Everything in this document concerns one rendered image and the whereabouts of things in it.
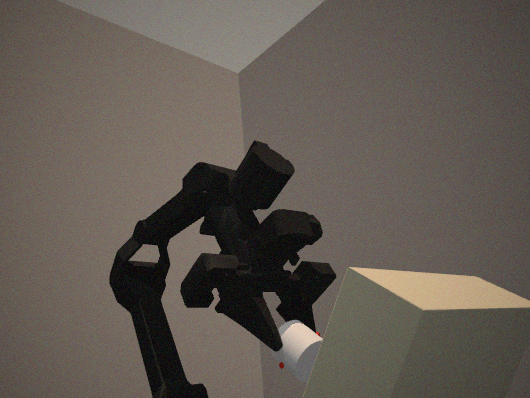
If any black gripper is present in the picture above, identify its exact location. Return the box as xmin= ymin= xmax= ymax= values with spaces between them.
xmin=180 ymin=220 xmax=336 ymax=352

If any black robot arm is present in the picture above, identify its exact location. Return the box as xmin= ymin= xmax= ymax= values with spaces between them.
xmin=109 ymin=140 xmax=323 ymax=398

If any beige service panel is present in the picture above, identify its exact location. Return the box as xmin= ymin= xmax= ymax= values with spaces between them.
xmin=302 ymin=267 xmax=530 ymax=398

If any beige cylinder with grey slotted end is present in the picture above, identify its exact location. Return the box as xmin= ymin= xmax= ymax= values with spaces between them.
xmin=270 ymin=320 xmax=322 ymax=382

